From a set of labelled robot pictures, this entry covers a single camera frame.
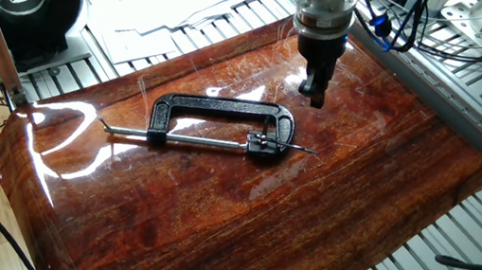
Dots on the short black clock hand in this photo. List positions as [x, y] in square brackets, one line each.
[266, 127]

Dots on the black C-clamp with steel screw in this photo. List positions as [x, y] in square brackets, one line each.
[222, 103]

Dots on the silver wrist coupling flange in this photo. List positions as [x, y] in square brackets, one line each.
[324, 8]

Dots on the wood pattern table mat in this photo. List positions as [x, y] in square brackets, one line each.
[209, 221]

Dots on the long black clock hand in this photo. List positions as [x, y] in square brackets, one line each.
[296, 148]

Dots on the long aluminium profile beam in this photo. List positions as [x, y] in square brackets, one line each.
[442, 103]

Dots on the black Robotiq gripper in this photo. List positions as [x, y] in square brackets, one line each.
[320, 51]

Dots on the black clock movement box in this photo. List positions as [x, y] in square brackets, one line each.
[262, 150]

